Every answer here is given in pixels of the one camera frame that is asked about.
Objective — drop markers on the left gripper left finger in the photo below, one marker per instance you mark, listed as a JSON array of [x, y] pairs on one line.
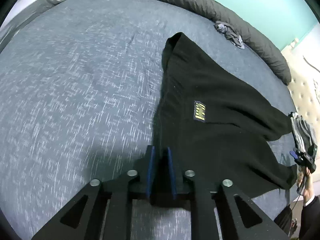
[[145, 167]]

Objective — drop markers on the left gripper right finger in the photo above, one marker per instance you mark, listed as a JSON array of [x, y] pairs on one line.
[[175, 184]]

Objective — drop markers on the black sweater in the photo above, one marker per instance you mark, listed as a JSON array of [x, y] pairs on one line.
[[217, 125]]

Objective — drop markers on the folded grey striped clothes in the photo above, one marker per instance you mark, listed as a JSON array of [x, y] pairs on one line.
[[303, 133]]

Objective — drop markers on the person right hand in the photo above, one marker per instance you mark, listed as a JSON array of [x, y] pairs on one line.
[[305, 178]]

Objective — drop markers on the person black sleeve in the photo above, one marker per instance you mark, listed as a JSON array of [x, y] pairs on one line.
[[309, 227]]

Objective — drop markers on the beige tufted headboard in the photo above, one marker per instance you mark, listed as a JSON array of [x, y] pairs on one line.
[[303, 59]]

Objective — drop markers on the grey blue bed sheet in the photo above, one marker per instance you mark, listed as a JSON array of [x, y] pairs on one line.
[[79, 88]]

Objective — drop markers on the small crumpled grey cloth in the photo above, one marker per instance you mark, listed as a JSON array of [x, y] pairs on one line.
[[230, 33]]

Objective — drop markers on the dark grey rolled duvet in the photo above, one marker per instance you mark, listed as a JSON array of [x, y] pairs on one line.
[[251, 37]]

